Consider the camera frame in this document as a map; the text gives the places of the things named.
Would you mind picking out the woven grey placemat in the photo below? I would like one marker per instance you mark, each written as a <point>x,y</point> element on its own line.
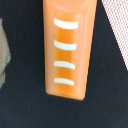
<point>117,13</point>

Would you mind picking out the yellow toy bread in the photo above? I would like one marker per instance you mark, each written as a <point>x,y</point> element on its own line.
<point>68,31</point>

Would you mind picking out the beige round plate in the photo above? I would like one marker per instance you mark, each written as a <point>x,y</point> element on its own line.
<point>5,55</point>

